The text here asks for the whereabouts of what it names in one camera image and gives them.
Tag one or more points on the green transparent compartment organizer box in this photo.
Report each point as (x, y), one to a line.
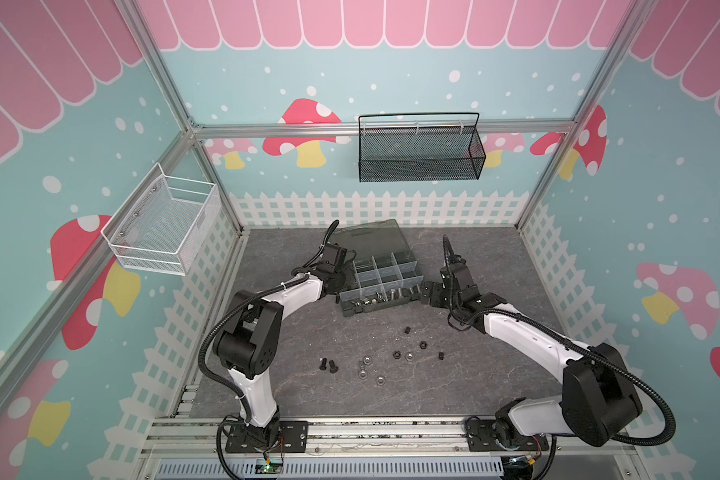
(381, 268)

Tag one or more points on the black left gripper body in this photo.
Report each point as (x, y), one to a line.
(345, 276)

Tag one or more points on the white wire mesh basket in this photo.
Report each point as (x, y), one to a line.
(162, 225)

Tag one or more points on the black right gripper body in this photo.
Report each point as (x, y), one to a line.
(439, 291)

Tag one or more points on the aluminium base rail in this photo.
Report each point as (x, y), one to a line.
(372, 448)

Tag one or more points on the black wire mesh basket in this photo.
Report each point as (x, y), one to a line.
(411, 147)

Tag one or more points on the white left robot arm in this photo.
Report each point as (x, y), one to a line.
(247, 340)

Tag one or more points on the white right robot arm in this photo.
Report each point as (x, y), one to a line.
(596, 402)

